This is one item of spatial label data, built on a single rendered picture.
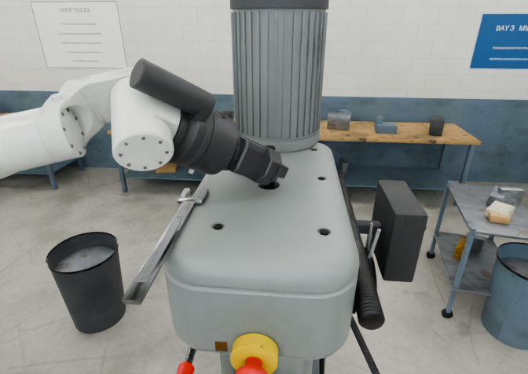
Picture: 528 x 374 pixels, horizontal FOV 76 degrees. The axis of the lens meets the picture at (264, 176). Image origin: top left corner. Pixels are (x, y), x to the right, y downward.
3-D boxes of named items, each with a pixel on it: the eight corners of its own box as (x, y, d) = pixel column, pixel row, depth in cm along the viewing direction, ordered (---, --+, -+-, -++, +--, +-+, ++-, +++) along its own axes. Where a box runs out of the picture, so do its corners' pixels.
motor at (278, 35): (321, 155, 71) (335, -21, 58) (228, 152, 73) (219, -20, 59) (317, 127, 89) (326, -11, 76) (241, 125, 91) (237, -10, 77)
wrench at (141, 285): (150, 306, 33) (149, 300, 33) (112, 304, 34) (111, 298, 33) (208, 192, 55) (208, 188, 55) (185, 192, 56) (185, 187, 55)
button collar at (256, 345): (276, 380, 43) (277, 347, 41) (230, 376, 44) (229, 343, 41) (277, 365, 45) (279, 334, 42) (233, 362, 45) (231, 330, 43)
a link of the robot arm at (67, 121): (177, 145, 42) (65, 172, 40) (168, 99, 47) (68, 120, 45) (162, 107, 37) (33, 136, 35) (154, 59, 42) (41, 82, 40)
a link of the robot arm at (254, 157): (223, 175, 60) (163, 156, 51) (245, 125, 59) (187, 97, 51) (266, 203, 50) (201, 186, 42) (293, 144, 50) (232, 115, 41)
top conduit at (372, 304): (383, 332, 45) (387, 313, 43) (351, 330, 45) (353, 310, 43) (342, 183, 85) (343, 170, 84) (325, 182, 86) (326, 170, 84)
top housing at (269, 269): (355, 372, 44) (371, 276, 37) (160, 356, 46) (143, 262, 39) (326, 199, 86) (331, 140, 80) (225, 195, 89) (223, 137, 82)
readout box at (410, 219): (417, 284, 89) (434, 215, 80) (382, 281, 90) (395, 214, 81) (397, 239, 107) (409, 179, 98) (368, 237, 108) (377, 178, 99)
